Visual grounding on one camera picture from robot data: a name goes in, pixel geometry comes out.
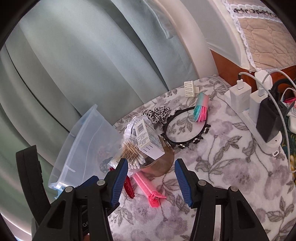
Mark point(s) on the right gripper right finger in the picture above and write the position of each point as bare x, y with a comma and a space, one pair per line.
238, 220

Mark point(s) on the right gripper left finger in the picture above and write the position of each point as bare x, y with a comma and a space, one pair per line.
84, 210

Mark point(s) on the red hair claw clip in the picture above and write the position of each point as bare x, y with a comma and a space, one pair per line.
129, 187

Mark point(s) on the pink hair clip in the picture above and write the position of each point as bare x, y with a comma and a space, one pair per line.
152, 194

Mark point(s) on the bag of cotton swabs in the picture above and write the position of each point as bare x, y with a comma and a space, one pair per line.
129, 149

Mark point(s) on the round brown mirror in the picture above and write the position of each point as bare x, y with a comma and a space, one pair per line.
161, 165

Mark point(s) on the black beaded headband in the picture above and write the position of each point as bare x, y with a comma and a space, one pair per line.
180, 129

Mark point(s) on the small white blue carton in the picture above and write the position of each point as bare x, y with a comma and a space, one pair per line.
148, 140

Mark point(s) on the leopard print scrunchie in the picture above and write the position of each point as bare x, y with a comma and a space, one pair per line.
158, 115

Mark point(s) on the clear plastic storage bin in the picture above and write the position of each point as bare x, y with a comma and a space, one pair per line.
86, 152

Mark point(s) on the floral grey table cloth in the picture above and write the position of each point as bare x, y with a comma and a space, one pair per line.
227, 155

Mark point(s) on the black charger adapter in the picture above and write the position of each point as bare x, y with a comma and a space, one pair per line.
269, 122

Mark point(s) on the green curtain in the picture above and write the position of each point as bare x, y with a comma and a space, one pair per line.
62, 58

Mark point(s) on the white charger adapter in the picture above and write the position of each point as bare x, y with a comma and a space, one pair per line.
240, 95
255, 100

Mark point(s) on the white comb piece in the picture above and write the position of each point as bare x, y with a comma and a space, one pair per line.
190, 89

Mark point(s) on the beige quilted lace cover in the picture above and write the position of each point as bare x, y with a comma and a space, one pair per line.
267, 43

